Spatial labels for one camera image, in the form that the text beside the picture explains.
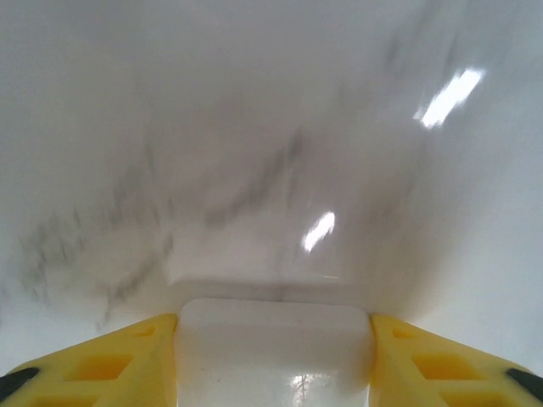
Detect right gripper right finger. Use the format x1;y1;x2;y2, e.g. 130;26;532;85
369;313;543;407

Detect white remote control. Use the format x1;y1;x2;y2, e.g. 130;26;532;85
174;298;375;407

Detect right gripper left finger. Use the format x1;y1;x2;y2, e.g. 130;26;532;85
0;312;178;407

